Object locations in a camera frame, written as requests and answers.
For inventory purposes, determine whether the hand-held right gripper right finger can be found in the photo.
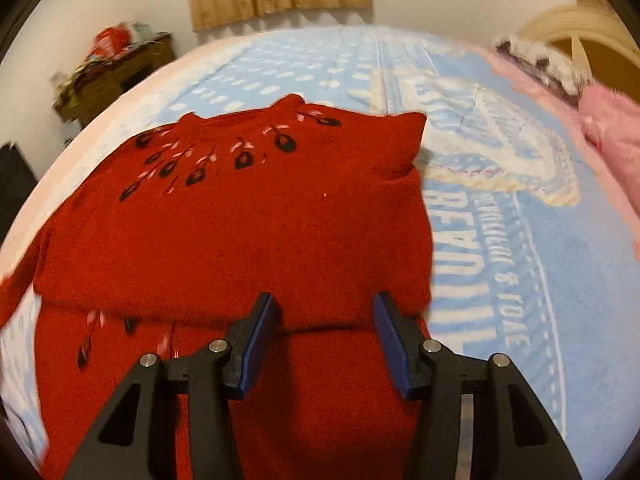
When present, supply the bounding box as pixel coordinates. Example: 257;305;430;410
374;291;583;480

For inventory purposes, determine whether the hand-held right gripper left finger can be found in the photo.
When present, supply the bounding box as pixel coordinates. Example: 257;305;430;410
64;292;281;480

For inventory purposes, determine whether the red embroidered sweater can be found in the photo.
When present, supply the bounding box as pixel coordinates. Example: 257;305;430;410
0;94;435;480

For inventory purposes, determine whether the blue polka dot blanket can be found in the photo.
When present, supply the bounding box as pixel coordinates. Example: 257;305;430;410
0;25;640;480

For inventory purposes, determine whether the black cabinet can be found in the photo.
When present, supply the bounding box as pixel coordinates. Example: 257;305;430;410
0;142;39;246

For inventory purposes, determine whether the wooden desk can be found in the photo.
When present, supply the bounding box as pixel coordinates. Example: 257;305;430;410
52;32;176;126

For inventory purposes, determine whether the pink bed sheet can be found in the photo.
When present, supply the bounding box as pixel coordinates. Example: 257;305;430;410
0;35;640;261

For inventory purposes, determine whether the pink pillow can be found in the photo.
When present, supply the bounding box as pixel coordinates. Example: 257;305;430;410
577;85;640;201

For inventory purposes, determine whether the patterned white purple pillow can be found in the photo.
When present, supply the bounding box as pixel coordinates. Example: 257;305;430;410
495;34;596;106

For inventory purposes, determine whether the colourful cloth pile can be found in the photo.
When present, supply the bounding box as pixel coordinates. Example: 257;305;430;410
50;55;103;108

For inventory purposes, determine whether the red plastic bag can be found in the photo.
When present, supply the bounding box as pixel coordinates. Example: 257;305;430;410
94;27;133;57

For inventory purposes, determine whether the cream round headboard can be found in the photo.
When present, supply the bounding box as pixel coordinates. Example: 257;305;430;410
517;4;640;91

